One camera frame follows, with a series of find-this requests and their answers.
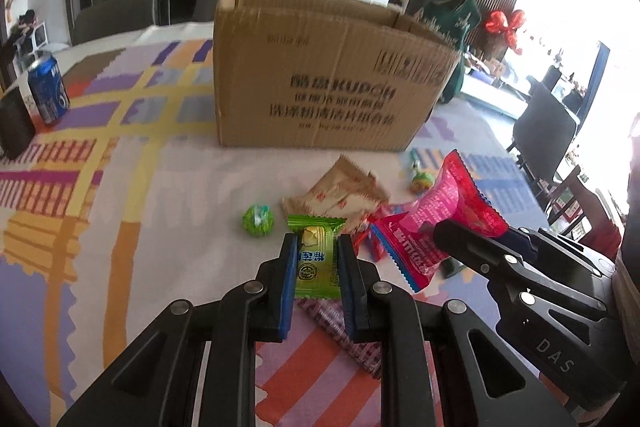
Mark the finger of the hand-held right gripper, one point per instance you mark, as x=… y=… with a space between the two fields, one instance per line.
x=470 y=244
x=522 y=241

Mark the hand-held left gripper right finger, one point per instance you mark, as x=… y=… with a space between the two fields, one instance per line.
x=349 y=292

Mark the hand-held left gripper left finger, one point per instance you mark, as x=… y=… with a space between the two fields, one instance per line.
x=286 y=287

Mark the green snack packet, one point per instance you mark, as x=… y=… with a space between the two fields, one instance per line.
x=316 y=267

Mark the yellow-green candy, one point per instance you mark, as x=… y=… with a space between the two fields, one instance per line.
x=421 y=180

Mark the brown cardboard box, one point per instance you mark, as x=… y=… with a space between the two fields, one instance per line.
x=320 y=72

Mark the person's right forearm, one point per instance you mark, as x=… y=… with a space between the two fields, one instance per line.
x=626 y=279

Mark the pink plaid snack packet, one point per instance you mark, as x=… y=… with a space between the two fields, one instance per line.
x=330 y=314

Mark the small red snack packet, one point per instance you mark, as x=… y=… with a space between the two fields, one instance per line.
x=372 y=237

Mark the green ball candy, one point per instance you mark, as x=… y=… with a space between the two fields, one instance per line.
x=258 y=220

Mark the beige snack packet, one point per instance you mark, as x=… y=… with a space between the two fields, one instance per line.
x=350 y=177
x=325 y=203

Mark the black side chair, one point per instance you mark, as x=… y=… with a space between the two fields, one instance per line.
x=545 y=127

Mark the red ribbon bow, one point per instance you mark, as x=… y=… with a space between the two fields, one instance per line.
x=505 y=24

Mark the green christmas stocking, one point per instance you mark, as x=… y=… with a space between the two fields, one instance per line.
x=452 y=14

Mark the grey dining chair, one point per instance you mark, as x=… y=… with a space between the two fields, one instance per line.
x=115 y=14
x=206 y=3

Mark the blue soda can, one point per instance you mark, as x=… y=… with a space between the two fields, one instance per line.
x=47 y=89

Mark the black mug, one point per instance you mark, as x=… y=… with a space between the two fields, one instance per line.
x=15 y=127

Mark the small white chair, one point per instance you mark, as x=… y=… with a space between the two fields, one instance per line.
x=36 y=36

